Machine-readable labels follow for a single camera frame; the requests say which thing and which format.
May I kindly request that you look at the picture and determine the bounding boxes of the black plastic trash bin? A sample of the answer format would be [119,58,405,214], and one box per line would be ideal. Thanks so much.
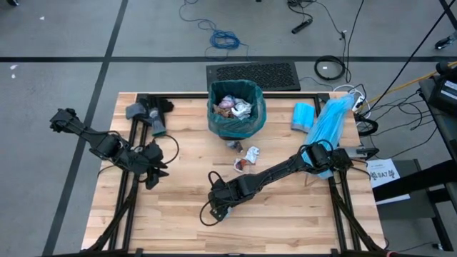
[216,133,251,141]

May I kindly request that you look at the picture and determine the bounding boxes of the yellow cable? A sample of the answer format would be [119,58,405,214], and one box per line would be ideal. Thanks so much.
[366,60,457,104]

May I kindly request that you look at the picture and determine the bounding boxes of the pink plastic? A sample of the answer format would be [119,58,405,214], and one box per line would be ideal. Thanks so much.
[218,95,236,110]

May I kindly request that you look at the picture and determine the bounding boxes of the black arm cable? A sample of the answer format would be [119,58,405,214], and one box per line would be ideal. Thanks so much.
[161,133,181,166]
[199,170,224,227]

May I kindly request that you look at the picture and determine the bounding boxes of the red black printed wrapper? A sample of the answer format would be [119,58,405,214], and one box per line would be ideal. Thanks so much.
[233,157,248,173]

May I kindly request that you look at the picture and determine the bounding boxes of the black fabric glove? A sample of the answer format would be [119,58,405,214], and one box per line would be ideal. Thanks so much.
[138,96,175,124]

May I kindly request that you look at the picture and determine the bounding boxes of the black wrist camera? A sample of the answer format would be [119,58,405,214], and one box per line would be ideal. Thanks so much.
[209,204,230,222]
[145,176,161,191]

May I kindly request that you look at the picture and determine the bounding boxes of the black stand beam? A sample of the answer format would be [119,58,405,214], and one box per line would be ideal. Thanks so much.
[371,159,457,203]

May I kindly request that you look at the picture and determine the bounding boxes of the black coiled cable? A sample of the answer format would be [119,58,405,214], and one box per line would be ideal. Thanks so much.
[313,54,346,81]

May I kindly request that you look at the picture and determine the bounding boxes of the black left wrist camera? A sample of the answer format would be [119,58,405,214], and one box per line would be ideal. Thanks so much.
[145,176,161,191]

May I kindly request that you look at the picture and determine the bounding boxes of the black perforated floor mat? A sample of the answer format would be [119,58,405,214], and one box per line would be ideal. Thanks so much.
[206,61,301,92]

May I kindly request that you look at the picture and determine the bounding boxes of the teal bag-lined trash bin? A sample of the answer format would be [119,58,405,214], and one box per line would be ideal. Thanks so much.
[206,79,268,141]

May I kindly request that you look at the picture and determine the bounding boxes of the black looped cable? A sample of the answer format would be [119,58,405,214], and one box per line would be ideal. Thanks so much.
[354,113,379,138]

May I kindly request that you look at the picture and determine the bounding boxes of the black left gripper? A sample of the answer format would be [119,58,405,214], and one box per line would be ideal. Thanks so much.
[130,145,170,179]

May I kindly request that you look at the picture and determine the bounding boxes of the brown paper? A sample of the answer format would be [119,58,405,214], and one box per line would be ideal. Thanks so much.
[213,104,233,119]

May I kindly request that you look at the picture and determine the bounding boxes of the white printed paper sign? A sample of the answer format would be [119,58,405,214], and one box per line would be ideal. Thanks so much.
[366,158,401,189]

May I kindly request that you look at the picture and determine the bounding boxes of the black power strip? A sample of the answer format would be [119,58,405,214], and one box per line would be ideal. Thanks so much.
[291,17,313,35]

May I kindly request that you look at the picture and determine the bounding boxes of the trash pieces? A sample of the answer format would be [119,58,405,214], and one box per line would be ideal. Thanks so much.
[244,145,261,165]

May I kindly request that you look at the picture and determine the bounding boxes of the dark side desk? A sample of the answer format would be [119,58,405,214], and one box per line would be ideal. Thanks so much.
[417,74,457,165]

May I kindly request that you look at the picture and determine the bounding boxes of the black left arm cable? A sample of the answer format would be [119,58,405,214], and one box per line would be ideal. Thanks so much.
[161,133,181,166]

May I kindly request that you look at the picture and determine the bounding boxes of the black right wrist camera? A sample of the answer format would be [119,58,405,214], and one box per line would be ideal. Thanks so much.
[209,204,230,222]

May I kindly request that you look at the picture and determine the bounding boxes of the blue coiled cable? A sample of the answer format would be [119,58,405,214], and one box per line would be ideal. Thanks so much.
[178,0,251,61]

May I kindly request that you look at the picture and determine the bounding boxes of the grey side table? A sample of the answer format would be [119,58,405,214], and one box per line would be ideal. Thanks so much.
[374,158,451,221]

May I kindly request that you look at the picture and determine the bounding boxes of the grey fabric glove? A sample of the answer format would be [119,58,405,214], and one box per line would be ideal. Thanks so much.
[124,102,148,121]

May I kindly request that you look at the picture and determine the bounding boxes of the black box device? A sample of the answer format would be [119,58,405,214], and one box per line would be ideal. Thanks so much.
[427,76,457,116]

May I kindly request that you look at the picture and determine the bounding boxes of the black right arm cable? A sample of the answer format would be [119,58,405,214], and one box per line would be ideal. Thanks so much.
[199,170,224,227]

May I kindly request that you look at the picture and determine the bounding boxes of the white paper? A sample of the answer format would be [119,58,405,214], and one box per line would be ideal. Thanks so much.
[231,99,253,121]

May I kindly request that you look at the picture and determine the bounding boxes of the white power strip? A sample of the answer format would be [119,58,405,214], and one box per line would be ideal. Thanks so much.
[351,94,366,111]

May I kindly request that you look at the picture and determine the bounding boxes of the folded light blue trash bags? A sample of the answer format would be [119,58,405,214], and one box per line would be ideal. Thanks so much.
[291,102,316,133]

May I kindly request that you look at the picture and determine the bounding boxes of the grey black stand foot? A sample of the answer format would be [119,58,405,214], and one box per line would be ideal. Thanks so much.
[433,31,457,51]

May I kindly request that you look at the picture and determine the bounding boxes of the long black diagonal cable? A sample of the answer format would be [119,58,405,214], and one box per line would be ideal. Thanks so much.
[358,5,457,117]

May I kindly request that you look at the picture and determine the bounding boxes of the light blue trash bag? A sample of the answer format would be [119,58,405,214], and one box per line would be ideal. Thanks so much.
[303,93,356,180]

